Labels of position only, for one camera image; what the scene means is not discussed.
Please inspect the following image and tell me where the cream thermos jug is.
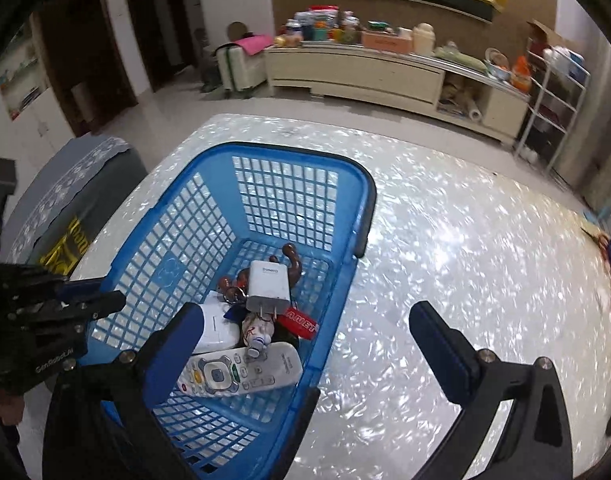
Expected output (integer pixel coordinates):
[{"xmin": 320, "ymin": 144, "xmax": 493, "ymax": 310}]
[{"xmin": 413, "ymin": 22, "xmax": 436, "ymax": 56}]

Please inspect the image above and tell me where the astronaut figurine keychain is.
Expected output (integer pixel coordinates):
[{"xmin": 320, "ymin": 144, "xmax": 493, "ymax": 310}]
[{"xmin": 240, "ymin": 310, "xmax": 276, "ymax": 361}]

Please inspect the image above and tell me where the white remote control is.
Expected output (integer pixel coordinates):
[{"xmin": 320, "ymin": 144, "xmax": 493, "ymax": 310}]
[{"xmin": 176, "ymin": 341, "xmax": 304, "ymax": 400}]

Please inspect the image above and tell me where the beige curtain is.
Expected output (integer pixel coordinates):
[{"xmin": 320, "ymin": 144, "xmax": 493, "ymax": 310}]
[{"xmin": 575, "ymin": 35, "xmax": 611, "ymax": 216}]

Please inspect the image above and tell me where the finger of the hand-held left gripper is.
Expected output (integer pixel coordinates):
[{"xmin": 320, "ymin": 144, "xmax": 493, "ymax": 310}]
[
  {"xmin": 0, "ymin": 262, "xmax": 102, "ymax": 303},
  {"xmin": 10, "ymin": 290, "xmax": 126, "ymax": 346}
]

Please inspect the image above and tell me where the cluster of packets and bottles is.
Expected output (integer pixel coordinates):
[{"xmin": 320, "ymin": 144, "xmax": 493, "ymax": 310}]
[{"xmin": 276, "ymin": 6, "xmax": 361, "ymax": 48}]

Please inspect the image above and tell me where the cream TV cabinet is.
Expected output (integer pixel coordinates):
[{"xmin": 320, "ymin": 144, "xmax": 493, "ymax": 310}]
[{"xmin": 263, "ymin": 42, "xmax": 531, "ymax": 147}]

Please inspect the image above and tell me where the stack of bowls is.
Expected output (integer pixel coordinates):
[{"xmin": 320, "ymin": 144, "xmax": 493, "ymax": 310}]
[{"xmin": 485, "ymin": 47, "xmax": 511, "ymax": 81}]

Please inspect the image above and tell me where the person's left hand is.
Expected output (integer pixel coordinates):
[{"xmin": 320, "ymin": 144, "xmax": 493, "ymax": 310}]
[{"xmin": 0, "ymin": 385, "xmax": 29, "ymax": 428}]

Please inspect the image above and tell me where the orange snack bag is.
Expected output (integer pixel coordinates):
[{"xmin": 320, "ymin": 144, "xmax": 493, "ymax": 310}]
[{"xmin": 511, "ymin": 55, "xmax": 531, "ymax": 91}]

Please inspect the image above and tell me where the white charger adapter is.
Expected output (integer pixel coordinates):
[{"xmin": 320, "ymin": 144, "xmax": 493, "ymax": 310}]
[{"xmin": 246, "ymin": 259, "xmax": 292, "ymax": 322}]

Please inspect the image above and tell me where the dark wooden door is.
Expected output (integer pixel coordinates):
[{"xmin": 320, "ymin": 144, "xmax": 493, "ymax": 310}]
[{"xmin": 36, "ymin": 0, "xmax": 136, "ymax": 136}]

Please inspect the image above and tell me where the blue plastic basket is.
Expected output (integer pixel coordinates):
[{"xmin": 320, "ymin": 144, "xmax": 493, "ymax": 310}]
[{"xmin": 68, "ymin": 141, "xmax": 377, "ymax": 480}]

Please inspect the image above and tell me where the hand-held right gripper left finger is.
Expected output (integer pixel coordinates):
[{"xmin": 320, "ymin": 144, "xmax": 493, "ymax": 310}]
[{"xmin": 43, "ymin": 302, "xmax": 206, "ymax": 480}]

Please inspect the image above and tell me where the white plastic bag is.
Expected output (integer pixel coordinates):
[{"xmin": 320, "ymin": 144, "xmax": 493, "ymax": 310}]
[{"xmin": 543, "ymin": 46, "xmax": 586, "ymax": 78}]

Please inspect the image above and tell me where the orange cardboard box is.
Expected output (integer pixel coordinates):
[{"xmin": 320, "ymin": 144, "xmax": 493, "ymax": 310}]
[{"xmin": 360, "ymin": 30, "xmax": 413, "ymax": 53}]

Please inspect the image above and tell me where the cream suitcase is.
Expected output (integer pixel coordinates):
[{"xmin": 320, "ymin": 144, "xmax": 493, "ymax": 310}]
[{"xmin": 216, "ymin": 42, "xmax": 269, "ymax": 98}]

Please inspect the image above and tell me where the red tag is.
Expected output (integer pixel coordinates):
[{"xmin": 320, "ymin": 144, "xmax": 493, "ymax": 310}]
[{"xmin": 276, "ymin": 307, "xmax": 320, "ymax": 340}]

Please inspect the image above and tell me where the open cardboard box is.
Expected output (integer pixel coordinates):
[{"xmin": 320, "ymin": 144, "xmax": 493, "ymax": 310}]
[{"xmin": 526, "ymin": 19, "xmax": 576, "ymax": 53}]

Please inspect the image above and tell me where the wall poster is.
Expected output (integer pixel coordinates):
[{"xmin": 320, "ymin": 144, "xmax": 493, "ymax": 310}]
[{"xmin": 0, "ymin": 25, "xmax": 49, "ymax": 121}]

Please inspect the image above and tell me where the white USB dongle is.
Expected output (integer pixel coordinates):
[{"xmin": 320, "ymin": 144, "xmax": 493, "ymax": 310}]
[{"xmin": 193, "ymin": 302, "xmax": 241, "ymax": 353}]

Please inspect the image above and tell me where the white metal rack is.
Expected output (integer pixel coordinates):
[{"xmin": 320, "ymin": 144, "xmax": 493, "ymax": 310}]
[{"xmin": 513, "ymin": 45, "xmax": 591, "ymax": 173}]

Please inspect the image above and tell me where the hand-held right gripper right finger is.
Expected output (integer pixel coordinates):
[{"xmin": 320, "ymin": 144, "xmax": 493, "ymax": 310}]
[{"xmin": 409, "ymin": 301, "xmax": 573, "ymax": 480}]

